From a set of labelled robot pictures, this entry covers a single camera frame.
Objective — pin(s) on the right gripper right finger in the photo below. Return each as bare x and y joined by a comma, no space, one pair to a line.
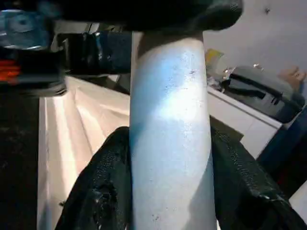
239,191

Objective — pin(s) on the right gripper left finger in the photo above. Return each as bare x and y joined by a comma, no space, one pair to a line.
96,191

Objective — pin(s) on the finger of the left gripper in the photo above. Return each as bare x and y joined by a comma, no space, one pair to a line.
168,14

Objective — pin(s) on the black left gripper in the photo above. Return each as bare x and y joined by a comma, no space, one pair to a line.
36,72

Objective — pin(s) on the white plastic table top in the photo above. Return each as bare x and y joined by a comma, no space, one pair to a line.
72,119

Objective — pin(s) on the white plastic table leg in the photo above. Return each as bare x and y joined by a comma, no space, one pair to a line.
172,119

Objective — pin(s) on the pale yellow container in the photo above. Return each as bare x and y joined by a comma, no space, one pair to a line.
214,57

